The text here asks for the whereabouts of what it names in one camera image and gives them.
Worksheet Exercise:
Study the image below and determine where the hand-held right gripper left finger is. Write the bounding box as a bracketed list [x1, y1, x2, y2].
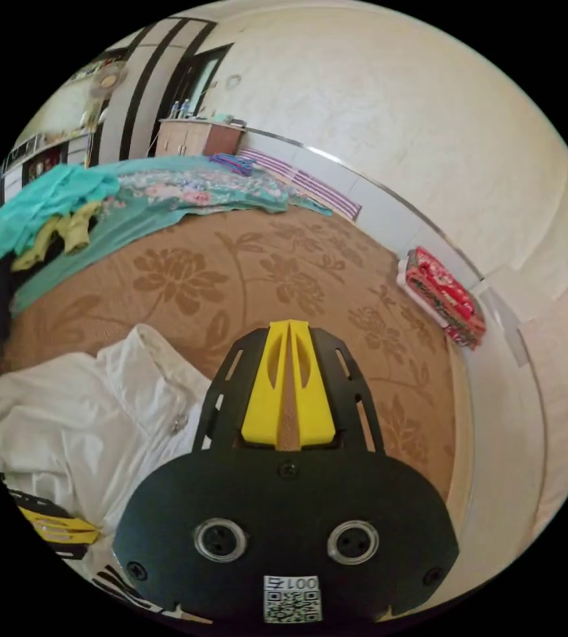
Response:
[240, 320, 291, 447]

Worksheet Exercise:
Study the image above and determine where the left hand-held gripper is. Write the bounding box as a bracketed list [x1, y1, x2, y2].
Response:
[7, 489, 102, 561]

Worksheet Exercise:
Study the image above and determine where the red patterned folded quilt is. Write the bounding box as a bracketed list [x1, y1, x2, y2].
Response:
[396, 246, 487, 350]

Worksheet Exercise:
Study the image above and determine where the standing fan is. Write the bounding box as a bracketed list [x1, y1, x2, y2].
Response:
[82, 62, 129, 133]

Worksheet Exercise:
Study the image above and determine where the pile of clothes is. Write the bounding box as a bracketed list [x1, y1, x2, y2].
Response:
[0, 164, 121, 389]

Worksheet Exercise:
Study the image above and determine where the purple striped pillow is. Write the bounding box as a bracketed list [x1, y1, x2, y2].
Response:
[236, 147, 363, 221]

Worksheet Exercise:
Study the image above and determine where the bundle of clothes hangers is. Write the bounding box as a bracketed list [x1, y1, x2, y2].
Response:
[208, 153, 257, 176]

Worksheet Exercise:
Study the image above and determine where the black and white shelf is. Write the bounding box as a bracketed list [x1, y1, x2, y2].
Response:
[0, 130, 92, 200]

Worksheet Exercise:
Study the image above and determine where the white long-sleeve shirt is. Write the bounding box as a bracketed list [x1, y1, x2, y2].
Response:
[0, 323, 215, 588]

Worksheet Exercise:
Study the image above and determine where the bed with brown floral mat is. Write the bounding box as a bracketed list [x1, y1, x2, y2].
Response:
[0, 154, 470, 501]

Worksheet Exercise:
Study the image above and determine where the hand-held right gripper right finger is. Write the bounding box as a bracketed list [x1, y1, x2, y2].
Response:
[289, 320, 336, 447]

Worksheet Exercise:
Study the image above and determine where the wooden cupboard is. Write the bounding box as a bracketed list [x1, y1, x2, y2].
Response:
[156, 115, 246, 158]

